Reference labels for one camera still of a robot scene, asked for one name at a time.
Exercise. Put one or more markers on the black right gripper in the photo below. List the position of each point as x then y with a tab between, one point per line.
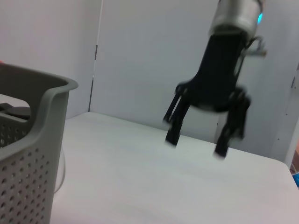
219	77

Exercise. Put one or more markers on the grey-green perforated storage bin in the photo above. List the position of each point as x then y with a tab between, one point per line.
23	175

